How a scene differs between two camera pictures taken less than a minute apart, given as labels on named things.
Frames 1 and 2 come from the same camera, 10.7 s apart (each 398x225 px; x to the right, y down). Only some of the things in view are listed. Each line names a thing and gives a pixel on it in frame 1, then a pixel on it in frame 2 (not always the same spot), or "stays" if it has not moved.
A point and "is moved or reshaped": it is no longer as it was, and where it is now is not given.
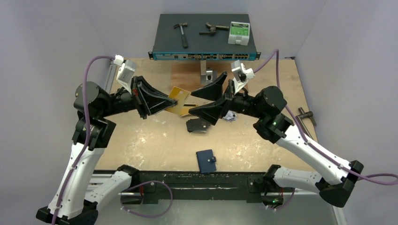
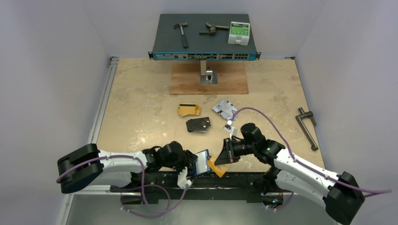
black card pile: x=197 y=124 stays
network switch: x=204 y=37 stays
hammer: x=181 y=25 stays
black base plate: x=193 y=185 stays
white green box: x=240 y=33 stays
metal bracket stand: x=208 y=75 stays
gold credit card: x=182 y=96 -> x=219 y=170
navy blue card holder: x=206 y=161 is moved or reshaped
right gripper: x=226 y=100 -> x=230 y=151
